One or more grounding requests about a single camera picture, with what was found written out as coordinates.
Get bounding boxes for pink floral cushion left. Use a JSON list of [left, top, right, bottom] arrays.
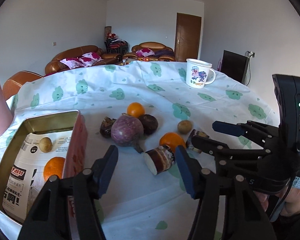
[[60, 57, 85, 69]]

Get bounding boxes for wall socket with cable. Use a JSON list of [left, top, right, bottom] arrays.
[[244, 51, 255, 86]]

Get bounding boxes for dark purple passion fruit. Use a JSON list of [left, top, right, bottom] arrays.
[[138, 114, 159, 135]]

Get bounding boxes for brown leather back sofa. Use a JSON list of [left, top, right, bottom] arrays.
[[123, 42, 175, 61]]

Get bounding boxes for large purple round fruit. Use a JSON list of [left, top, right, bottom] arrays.
[[111, 114, 143, 153]]

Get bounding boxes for pink metal tin box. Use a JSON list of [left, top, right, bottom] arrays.
[[0, 110, 88, 224]]

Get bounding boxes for person's hand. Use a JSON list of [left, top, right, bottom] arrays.
[[256, 182, 300, 217]]

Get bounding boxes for black tracking camera unit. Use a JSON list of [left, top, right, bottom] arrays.
[[272, 74, 300, 154]]

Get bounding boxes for black television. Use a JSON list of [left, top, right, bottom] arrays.
[[221, 50, 249, 84]]

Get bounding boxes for pink floral cushion back sofa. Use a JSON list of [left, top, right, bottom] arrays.
[[135, 48, 155, 57]]

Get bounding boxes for white cartoon mug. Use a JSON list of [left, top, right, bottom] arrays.
[[186, 59, 216, 88]]

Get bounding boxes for white cloud-print tablecloth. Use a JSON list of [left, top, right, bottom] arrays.
[[0, 62, 279, 239]]

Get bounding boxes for dark wrinkled fruit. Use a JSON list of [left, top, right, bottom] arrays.
[[100, 116, 116, 138]]

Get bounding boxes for printed paper in tin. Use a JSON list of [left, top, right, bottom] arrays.
[[2, 131, 72, 224]]

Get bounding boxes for orange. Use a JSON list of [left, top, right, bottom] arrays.
[[127, 102, 146, 118], [43, 157, 65, 181], [159, 132, 186, 153]]

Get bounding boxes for small brown fruit in tin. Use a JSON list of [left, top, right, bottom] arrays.
[[38, 137, 53, 153]]

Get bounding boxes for orange in tin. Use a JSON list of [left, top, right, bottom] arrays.
[[43, 157, 65, 181]]

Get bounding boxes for small brown fruit on table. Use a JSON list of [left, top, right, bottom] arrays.
[[177, 120, 193, 134]]

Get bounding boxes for brown wooden door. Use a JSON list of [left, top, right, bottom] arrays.
[[174, 12, 202, 62]]

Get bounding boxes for stacked dark chairs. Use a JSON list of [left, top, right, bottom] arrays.
[[104, 26, 128, 55]]

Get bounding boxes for brown leather long sofa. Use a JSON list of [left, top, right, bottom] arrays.
[[45, 45, 122, 75]]

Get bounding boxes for coffee table with items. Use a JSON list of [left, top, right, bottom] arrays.
[[116, 57, 159, 66]]

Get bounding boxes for pink floral cushion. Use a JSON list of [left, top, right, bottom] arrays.
[[78, 52, 102, 67], [60, 57, 85, 69]]

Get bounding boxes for pink floral cushion right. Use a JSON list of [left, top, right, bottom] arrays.
[[78, 52, 102, 67]]

